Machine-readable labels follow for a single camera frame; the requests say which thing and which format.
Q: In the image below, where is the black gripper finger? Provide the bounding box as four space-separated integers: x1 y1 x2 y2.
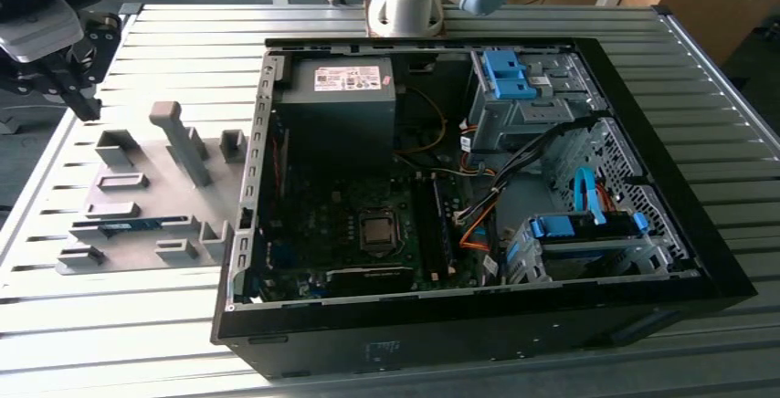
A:
58 11 124 122
0 57 69 97

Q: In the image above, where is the blue RAM stick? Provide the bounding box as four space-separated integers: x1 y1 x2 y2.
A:
98 218 162 237

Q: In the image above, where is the black RAM slot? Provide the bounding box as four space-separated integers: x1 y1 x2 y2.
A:
408 171 440 282

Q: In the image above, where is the grey parts rack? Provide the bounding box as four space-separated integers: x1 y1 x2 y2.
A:
54 100 248 277

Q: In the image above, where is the grey power supply unit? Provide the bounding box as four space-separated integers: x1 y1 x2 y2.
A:
283 56 397 175

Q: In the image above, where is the green motherboard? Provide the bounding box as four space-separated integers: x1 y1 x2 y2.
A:
257 172 488 301

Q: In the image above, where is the metal socket cover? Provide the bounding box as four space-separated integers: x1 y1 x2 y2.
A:
355 206 403 260

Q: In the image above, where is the silver CPU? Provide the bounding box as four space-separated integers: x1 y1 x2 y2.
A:
361 217 396 247

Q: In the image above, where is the black graphics card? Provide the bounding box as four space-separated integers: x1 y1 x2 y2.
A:
324 264 416 297

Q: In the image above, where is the grey metal drive cage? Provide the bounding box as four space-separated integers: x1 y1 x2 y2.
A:
466 48 610 155

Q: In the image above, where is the black open PC case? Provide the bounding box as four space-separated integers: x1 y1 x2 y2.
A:
209 36 759 381

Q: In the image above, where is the hard disk in blue carrier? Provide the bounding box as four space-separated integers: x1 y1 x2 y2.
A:
526 212 649 240

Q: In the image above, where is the perforated metal disk bay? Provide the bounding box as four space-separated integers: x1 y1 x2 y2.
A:
502 117 697 286

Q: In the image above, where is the brown wooden cabinet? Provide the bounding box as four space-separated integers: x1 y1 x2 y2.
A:
661 0 780 67

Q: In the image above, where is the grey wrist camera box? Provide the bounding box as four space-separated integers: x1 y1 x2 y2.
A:
0 0 84 64

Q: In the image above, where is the yellow wire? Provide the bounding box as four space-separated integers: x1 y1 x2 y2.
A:
392 87 450 158

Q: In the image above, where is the blue drive bay bracket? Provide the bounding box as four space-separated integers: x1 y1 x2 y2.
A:
492 78 540 100
480 49 527 81

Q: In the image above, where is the black cable bundle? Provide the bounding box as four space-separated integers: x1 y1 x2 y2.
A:
486 117 595 194

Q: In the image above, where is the orange wire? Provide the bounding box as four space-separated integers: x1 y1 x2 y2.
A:
458 210 496 251

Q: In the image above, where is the blue flat data wire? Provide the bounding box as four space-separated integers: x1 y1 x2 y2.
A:
572 165 608 225

